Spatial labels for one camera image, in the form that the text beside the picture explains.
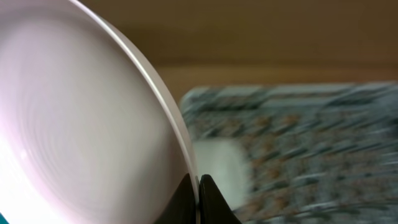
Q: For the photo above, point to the small white bowl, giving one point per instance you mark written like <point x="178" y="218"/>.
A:
<point x="225" y="161"/>

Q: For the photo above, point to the teal plastic tray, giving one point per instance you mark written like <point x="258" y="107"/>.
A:
<point x="3" y="220"/>

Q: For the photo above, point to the large white plate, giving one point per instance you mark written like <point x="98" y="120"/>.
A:
<point x="89" y="131"/>

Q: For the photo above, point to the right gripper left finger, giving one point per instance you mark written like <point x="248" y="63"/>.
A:
<point x="182" y="207"/>

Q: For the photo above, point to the grey dish rack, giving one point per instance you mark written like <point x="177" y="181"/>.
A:
<point x="318" y="153"/>

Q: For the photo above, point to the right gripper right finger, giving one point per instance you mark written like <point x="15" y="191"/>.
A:
<point x="213" y="207"/>

